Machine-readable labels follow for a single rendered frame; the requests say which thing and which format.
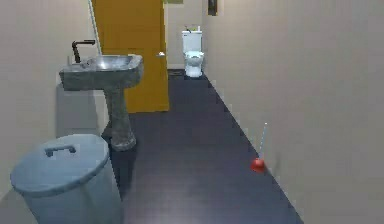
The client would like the white toilet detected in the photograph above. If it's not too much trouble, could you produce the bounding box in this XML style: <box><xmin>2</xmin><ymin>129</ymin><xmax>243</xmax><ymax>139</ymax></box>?
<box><xmin>181</xmin><ymin>29</ymin><xmax>205</xmax><ymax>79</ymax></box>

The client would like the red plunger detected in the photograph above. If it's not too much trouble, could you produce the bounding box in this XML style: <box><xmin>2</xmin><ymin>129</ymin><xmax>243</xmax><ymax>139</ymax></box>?
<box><xmin>250</xmin><ymin>122</ymin><xmax>269</xmax><ymax>174</ymax></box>

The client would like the yellow room door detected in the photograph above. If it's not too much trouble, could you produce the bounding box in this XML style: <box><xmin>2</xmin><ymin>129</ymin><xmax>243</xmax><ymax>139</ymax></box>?
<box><xmin>91</xmin><ymin>0</ymin><xmax>170</xmax><ymax>114</ymax></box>

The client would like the black sink tap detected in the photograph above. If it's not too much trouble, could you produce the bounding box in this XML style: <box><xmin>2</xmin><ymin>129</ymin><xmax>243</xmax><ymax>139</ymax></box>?
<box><xmin>71</xmin><ymin>39</ymin><xmax>97</xmax><ymax>64</ymax></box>

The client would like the pale blue lidded bin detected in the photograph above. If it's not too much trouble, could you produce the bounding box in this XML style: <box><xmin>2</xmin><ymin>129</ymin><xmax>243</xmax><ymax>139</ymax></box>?
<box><xmin>9</xmin><ymin>133</ymin><xmax>123</xmax><ymax>224</ymax></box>

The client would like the grey pedestal sink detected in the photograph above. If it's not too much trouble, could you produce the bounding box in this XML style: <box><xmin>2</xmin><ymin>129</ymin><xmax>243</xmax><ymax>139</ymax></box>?
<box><xmin>58</xmin><ymin>54</ymin><xmax>145</xmax><ymax>152</ymax></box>

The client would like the dark framed wall picture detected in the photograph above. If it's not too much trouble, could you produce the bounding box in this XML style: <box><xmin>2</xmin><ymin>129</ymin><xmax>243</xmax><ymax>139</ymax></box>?
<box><xmin>207</xmin><ymin>0</ymin><xmax>219</xmax><ymax>17</ymax></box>

